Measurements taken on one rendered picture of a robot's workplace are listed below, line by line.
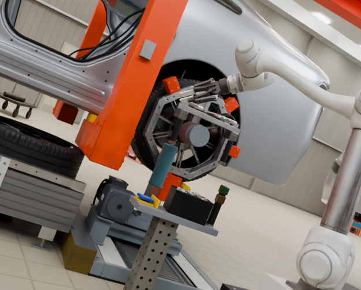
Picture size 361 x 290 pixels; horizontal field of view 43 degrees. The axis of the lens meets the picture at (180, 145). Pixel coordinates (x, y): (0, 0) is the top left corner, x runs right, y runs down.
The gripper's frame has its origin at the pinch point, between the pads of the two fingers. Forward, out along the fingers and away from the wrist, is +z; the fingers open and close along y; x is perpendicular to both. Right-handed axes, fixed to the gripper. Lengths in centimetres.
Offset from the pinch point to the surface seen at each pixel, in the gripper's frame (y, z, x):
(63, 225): 35, 79, 32
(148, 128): -26, 36, 44
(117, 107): -5.5, 36.2, 0.7
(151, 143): -20, 37, 51
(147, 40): -30.8, 14.1, -13.9
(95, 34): -244, 125, 122
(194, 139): -16, 10, 52
